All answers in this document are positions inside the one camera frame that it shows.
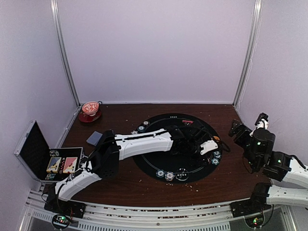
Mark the red black all-in triangle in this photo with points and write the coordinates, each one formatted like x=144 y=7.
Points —
x=187 y=122

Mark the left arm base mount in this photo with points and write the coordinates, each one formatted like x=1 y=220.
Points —
x=68 y=208

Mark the chips in case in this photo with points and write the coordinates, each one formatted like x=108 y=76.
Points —
x=54 y=153

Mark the aluminium poker case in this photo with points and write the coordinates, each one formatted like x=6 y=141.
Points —
x=33 y=153

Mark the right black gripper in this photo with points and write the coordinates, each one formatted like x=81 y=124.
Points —
x=239 y=127

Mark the red white patterned bowl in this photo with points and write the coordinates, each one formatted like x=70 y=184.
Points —
x=90 y=108

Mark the aluminium front rail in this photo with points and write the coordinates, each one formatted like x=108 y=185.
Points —
x=212 y=217

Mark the red card box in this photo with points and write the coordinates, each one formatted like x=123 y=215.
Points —
x=70 y=165

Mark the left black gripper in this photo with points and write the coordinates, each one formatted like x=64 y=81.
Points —
x=202 y=160

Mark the red black chips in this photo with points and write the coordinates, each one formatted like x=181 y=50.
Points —
x=145 y=123

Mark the green white chips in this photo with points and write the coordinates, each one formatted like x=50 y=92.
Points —
x=215 y=161
x=160 y=173
x=141 y=129

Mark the round black poker mat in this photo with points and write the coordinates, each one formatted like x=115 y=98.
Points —
x=150 y=163

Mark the yellow blue card box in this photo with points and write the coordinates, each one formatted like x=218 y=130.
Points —
x=54 y=165

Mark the blue card deck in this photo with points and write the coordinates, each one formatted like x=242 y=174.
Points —
x=94 y=138

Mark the right aluminium frame post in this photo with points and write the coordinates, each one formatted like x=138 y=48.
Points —
x=252 y=41

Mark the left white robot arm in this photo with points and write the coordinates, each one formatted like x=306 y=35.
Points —
x=103 y=162

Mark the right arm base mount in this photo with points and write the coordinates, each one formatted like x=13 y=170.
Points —
x=247 y=207

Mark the left aluminium frame post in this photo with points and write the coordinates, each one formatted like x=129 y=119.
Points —
x=63 y=53

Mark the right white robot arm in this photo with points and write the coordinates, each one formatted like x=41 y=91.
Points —
x=258 y=150

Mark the aluminium frame post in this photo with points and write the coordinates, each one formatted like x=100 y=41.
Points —
x=63 y=53
x=252 y=41

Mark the dark red saucer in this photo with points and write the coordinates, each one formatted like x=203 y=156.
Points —
x=84 y=118

